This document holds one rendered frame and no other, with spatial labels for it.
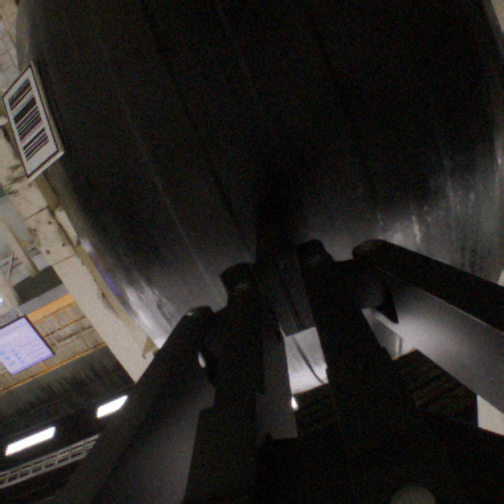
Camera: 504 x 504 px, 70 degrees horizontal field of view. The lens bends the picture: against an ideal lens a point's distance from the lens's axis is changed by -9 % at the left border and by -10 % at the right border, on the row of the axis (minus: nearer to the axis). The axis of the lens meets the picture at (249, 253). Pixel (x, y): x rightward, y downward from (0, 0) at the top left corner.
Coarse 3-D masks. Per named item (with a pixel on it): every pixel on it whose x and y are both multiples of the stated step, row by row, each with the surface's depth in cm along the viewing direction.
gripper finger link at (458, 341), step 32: (384, 256) 11; (416, 256) 11; (416, 288) 9; (448, 288) 9; (480, 288) 8; (384, 320) 12; (416, 320) 10; (448, 320) 8; (480, 320) 7; (448, 352) 9; (480, 352) 7; (480, 384) 8
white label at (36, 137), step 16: (32, 64) 20; (16, 80) 21; (32, 80) 20; (16, 96) 21; (32, 96) 20; (16, 112) 21; (32, 112) 21; (48, 112) 20; (16, 128) 22; (32, 128) 21; (48, 128) 20; (16, 144) 22; (32, 144) 21; (48, 144) 21; (32, 160) 22; (48, 160) 21; (32, 176) 22
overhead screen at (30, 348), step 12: (12, 324) 370; (24, 324) 373; (0, 336) 372; (12, 336) 375; (24, 336) 377; (36, 336) 380; (0, 348) 376; (12, 348) 379; (24, 348) 382; (36, 348) 385; (48, 348) 388; (0, 360) 381; (12, 360) 384; (24, 360) 387; (36, 360) 390; (12, 372) 389
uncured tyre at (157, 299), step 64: (64, 0) 19; (128, 0) 18; (192, 0) 18; (256, 0) 17; (320, 0) 17; (384, 0) 17; (448, 0) 17; (64, 64) 19; (128, 64) 18; (192, 64) 18; (256, 64) 18; (320, 64) 18; (384, 64) 18; (448, 64) 18; (64, 128) 20; (128, 128) 19; (192, 128) 19; (256, 128) 19; (320, 128) 19; (384, 128) 19; (448, 128) 19; (64, 192) 23; (128, 192) 20; (192, 192) 20; (256, 192) 20; (320, 192) 20; (384, 192) 20; (448, 192) 20; (128, 256) 22; (192, 256) 21; (448, 256) 23; (320, 384) 35
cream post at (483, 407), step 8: (496, 0) 34; (496, 8) 34; (480, 400) 75; (480, 408) 76; (488, 408) 71; (480, 416) 78; (488, 416) 72; (496, 416) 67; (480, 424) 79; (488, 424) 73; (496, 424) 68; (496, 432) 69
